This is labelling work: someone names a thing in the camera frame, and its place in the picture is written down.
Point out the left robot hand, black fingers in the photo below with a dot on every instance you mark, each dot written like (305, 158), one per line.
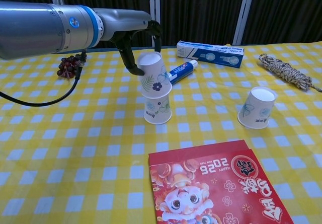
(123, 24)

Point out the paper cup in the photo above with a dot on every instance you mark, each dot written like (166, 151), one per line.
(153, 76)
(257, 108)
(157, 110)

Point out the dark purple grape bunch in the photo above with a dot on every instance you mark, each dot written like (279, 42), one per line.
(66, 68)

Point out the blue white toothpaste tube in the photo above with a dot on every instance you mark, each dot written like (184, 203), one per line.
(182, 69)

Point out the blue white toothpaste box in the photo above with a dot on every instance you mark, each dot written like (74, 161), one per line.
(208, 54)

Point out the paper cup, black line base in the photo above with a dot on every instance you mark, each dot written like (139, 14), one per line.
(157, 110)

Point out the yellow white checked tablecloth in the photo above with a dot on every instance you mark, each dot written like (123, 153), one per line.
(100, 138)

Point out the red new year envelope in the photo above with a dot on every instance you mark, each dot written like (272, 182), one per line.
(213, 188)

